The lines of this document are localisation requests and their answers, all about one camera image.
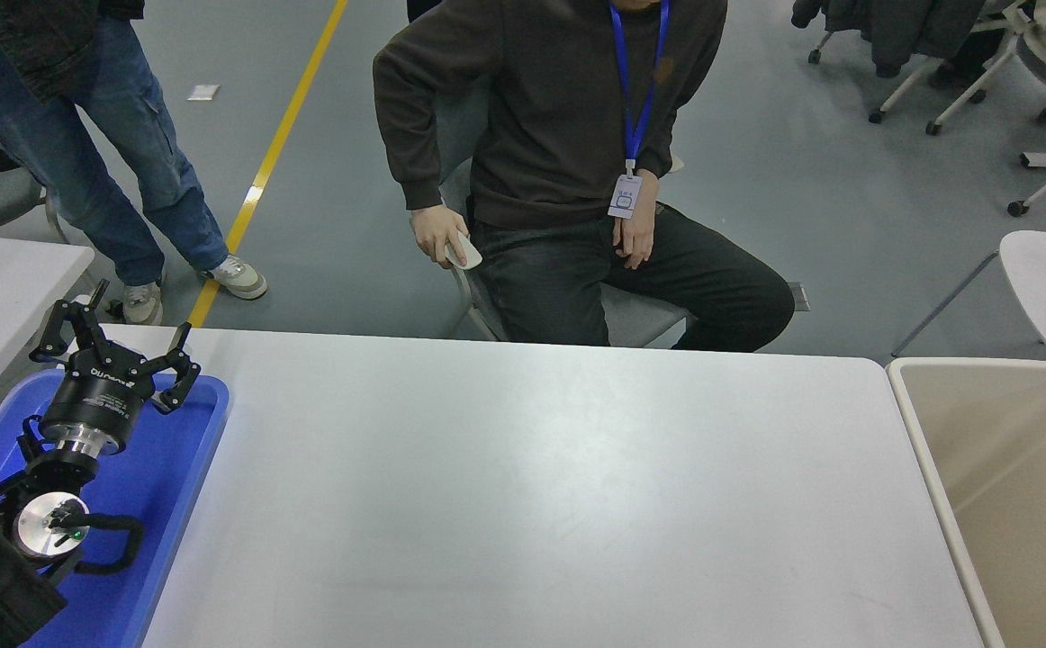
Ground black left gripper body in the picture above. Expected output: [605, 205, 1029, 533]
[39, 346, 161, 448]

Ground person's right hand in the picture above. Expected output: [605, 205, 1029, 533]
[410, 203, 484, 270]

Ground person's left hand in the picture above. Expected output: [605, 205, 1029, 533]
[613, 169, 663, 270]

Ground white side table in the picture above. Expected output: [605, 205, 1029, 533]
[0, 232, 95, 424]

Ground blue plastic tray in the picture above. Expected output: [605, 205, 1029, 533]
[0, 367, 230, 648]

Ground grey office chair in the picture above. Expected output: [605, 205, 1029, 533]
[433, 81, 695, 350]

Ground white-legged chair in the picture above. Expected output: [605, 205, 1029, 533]
[807, 22, 1010, 125]

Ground dark jacket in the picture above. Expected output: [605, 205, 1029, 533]
[791, 0, 987, 79]

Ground large pale bin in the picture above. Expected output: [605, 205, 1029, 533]
[886, 357, 1046, 648]

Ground blue lanyard with badge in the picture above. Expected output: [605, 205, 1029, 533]
[607, 0, 672, 221]

